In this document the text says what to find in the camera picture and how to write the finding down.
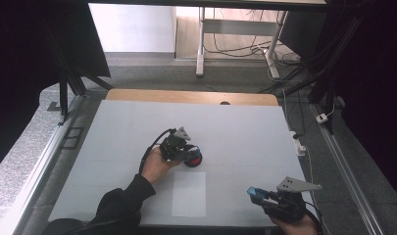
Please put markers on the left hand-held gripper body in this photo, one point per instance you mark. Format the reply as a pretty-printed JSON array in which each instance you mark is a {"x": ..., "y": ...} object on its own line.
[{"x": 173, "y": 148}]

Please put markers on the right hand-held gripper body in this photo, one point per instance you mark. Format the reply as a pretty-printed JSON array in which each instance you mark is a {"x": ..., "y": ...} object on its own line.
[{"x": 289, "y": 207}]

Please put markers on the red ink pad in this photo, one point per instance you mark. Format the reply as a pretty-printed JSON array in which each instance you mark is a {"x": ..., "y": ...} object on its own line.
[{"x": 195, "y": 161}]

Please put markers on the person's right hand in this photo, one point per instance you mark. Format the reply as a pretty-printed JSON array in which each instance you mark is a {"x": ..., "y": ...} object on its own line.
[{"x": 299, "y": 228}]

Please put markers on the person's left hand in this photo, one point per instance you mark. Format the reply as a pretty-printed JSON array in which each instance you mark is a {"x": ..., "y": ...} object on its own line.
[{"x": 155, "y": 166}]

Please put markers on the white paper sheet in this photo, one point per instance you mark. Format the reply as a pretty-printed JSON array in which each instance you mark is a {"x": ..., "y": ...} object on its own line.
[{"x": 188, "y": 196}]

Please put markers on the white board table cover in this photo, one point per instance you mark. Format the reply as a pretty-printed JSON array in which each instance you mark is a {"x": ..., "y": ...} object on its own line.
[{"x": 235, "y": 130}]

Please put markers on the wooden table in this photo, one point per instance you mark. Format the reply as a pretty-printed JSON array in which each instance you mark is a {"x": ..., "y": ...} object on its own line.
[{"x": 186, "y": 96}]

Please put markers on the white power strip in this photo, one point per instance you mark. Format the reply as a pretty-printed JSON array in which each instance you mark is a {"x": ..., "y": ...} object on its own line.
[{"x": 299, "y": 145}]

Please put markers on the small white adapter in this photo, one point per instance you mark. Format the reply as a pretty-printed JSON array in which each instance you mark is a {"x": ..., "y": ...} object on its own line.
[{"x": 322, "y": 117}]

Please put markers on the black metal stand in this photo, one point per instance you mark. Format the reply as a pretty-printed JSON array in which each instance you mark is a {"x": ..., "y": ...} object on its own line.
[
  {"x": 63, "y": 94},
  {"x": 326, "y": 81}
]

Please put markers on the black curtain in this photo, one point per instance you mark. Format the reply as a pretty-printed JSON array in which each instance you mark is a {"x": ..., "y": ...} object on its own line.
[
  {"x": 375, "y": 81},
  {"x": 23, "y": 65}
]

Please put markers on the aluminium rail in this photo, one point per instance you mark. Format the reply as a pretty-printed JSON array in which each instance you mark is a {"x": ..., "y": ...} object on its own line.
[
  {"x": 32, "y": 182},
  {"x": 346, "y": 176}
]

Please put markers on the white metal desk frame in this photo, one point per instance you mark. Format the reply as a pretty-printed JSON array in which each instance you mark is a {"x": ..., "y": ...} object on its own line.
[{"x": 238, "y": 27}]

